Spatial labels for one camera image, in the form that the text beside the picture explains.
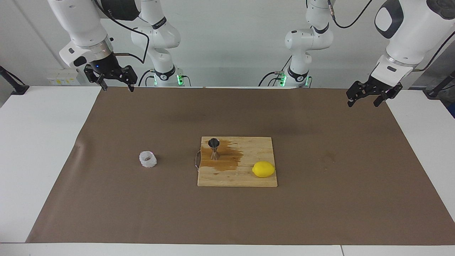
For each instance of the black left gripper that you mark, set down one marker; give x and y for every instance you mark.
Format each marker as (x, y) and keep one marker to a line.
(378, 86)

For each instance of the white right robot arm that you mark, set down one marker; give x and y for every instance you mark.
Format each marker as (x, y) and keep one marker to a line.
(81, 25)

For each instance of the wooden cutting board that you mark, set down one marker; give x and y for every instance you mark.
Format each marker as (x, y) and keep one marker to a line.
(234, 176)

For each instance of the dark grey panel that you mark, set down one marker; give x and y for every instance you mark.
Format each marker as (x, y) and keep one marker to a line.
(440, 71)

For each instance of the brown paper table mat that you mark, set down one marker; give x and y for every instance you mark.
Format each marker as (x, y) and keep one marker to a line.
(227, 213)

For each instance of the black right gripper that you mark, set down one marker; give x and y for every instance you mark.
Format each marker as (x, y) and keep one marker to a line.
(105, 69)

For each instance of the clear textured plastic cup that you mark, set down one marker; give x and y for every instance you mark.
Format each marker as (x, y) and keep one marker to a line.
(148, 160)

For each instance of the steel cocktail jigger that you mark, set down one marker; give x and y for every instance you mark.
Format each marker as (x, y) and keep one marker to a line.
(214, 144)

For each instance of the white wall socket strip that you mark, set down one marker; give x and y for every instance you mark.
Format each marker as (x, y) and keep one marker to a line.
(62, 79)

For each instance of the yellow lemon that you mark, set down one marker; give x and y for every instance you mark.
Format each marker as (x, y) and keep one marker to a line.
(263, 169)

